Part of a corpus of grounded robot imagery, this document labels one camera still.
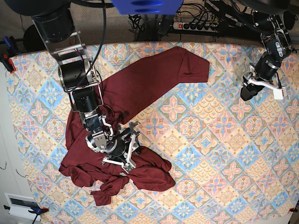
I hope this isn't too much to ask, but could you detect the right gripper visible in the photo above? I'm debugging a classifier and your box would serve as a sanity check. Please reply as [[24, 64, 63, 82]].
[[101, 121, 141, 168]]

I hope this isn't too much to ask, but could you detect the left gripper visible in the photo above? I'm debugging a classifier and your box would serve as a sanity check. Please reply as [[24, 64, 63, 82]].
[[240, 63, 283, 101]]

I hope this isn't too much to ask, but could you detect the maroon t-shirt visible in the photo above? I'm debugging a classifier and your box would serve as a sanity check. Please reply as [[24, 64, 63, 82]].
[[59, 47, 210, 206]]

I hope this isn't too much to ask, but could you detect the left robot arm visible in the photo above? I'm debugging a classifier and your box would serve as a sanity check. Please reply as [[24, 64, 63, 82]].
[[230, 0, 293, 101]]

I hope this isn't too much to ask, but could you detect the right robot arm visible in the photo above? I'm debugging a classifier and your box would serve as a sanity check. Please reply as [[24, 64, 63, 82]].
[[7, 0, 138, 173]]

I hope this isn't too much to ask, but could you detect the patterned tile tablecloth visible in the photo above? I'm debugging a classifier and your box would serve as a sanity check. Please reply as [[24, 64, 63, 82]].
[[0, 42, 299, 224]]

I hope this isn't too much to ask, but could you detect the white power strip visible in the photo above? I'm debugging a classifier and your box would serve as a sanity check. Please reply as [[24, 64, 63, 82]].
[[172, 22, 217, 32]]

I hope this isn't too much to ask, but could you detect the blue orange clamp lower left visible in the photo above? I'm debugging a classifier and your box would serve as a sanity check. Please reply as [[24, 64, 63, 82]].
[[3, 205, 49, 221]]

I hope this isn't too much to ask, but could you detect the blue orange clamp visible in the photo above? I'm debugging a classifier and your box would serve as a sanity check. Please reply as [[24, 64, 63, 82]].
[[3, 205, 49, 221], [0, 36, 17, 74]]

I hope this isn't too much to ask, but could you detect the white floor outlet box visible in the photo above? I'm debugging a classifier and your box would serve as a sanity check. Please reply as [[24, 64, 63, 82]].
[[3, 193, 39, 221]]

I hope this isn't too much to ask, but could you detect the orange clamp lower right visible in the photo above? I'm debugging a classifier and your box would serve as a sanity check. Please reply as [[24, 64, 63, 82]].
[[289, 208, 298, 213]]

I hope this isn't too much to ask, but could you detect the black round stool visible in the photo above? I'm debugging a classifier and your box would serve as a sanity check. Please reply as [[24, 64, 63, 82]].
[[23, 25, 46, 52]]

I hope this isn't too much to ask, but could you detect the blue orange clamp upper left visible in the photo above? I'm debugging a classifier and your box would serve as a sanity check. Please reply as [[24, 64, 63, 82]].
[[0, 36, 17, 74]]

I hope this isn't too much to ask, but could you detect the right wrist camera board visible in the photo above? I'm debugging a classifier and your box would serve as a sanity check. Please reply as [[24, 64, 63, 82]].
[[122, 163, 135, 173]]

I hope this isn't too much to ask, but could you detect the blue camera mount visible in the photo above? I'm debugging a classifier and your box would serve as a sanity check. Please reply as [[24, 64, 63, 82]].
[[111, 0, 183, 15]]

